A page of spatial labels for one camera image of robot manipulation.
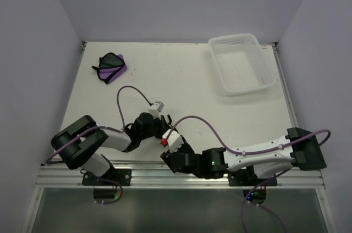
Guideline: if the purple grey towel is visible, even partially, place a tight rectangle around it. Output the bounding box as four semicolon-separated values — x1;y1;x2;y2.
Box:
92;52;127;85

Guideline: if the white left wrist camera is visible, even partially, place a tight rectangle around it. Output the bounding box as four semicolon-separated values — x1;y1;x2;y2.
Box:
148;101;164;118

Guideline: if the aluminium mounting rail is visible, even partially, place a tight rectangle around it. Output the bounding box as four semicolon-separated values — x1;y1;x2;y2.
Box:
35;161;325;189

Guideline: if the black base bracket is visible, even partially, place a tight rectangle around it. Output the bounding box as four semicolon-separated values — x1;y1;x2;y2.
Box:
81;169;132;186
228;166;268;187

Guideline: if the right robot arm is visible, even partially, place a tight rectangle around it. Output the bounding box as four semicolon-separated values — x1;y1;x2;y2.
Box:
161;127;327;185

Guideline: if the white plastic basket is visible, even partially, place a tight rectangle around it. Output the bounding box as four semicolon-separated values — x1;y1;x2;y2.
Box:
208;34;277;96

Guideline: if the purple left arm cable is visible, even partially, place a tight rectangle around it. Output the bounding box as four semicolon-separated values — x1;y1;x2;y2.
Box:
45;86;153;165

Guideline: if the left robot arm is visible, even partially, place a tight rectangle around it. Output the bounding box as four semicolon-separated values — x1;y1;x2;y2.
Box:
51;113;171;185

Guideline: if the right black base bracket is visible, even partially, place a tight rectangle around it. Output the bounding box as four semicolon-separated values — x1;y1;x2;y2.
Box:
228;166;268;187

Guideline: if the left black base bracket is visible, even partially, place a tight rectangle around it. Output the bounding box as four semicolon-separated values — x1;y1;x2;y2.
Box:
81;169;132;186

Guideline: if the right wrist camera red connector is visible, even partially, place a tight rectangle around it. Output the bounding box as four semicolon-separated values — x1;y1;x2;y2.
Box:
160;130;184;153

